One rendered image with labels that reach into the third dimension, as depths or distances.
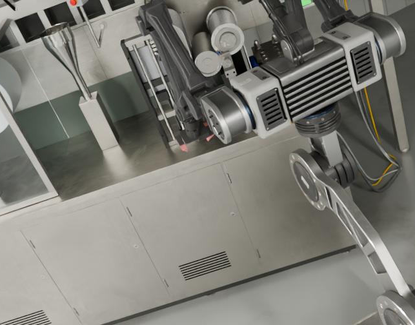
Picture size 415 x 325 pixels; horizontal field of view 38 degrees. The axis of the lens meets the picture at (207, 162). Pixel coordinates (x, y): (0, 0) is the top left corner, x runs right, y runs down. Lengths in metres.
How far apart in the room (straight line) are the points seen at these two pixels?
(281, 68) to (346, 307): 1.61
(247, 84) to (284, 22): 0.20
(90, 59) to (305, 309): 1.63
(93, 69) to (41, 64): 0.26
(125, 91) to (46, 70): 0.41
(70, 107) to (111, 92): 0.23
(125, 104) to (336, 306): 1.47
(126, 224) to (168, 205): 0.22
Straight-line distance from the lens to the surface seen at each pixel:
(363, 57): 1.72
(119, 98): 3.19
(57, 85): 3.19
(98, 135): 2.99
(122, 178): 2.72
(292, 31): 1.66
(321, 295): 3.08
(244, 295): 3.21
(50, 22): 3.08
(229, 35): 2.70
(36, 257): 3.03
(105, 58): 3.10
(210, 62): 2.76
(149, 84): 2.66
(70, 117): 3.26
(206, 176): 2.73
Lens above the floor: 2.22
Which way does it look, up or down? 31 degrees down
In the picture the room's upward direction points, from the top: 22 degrees counter-clockwise
